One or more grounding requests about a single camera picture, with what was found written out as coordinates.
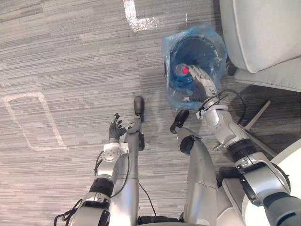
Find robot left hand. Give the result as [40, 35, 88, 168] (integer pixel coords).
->
[108, 113, 129, 144]

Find black sofa leg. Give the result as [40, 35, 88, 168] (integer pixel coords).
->
[226, 61, 237, 76]

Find white corner floor tape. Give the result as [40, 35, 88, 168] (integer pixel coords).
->
[122, 0, 158, 33]

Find small black bin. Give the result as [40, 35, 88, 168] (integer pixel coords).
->
[164, 34, 224, 105]

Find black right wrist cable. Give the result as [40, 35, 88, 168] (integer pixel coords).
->
[198, 89, 246, 126]

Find robot left dark foot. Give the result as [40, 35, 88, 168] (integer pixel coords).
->
[133, 96, 145, 117]

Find robot dark foot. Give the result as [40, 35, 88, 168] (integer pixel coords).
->
[133, 96, 145, 117]
[169, 109, 190, 134]

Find thin black floor cable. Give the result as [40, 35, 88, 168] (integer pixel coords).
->
[138, 182, 158, 217]

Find white table base plate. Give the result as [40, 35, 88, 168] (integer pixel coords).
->
[221, 178, 246, 214]

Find black left elbow cable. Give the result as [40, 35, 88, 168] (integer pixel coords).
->
[54, 199, 83, 223]

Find light grey sofa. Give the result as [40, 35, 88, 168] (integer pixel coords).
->
[218, 0, 301, 93]

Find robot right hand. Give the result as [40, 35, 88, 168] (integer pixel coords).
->
[182, 63, 219, 103]

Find blue plastic bin bag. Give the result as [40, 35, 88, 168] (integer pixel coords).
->
[161, 23, 228, 111]

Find grey table leg bar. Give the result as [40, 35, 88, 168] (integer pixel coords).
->
[244, 100, 272, 130]

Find white round tea table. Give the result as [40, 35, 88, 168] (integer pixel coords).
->
[241, 138, 301, 226]

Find white rectangle floor tape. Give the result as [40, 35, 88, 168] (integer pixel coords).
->
[2, 92, 67, 152]

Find black left forearm cable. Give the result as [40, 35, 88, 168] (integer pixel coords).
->
[110, 150, 131, 198]

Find robot black torso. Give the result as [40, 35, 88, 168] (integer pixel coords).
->
[137, 214, 184, 226]

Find dark table leg bar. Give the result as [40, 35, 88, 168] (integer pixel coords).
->
[244, 129, 277, 158]

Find robot right dark foot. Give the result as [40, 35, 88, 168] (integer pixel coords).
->
[169, 109, 190, 134]

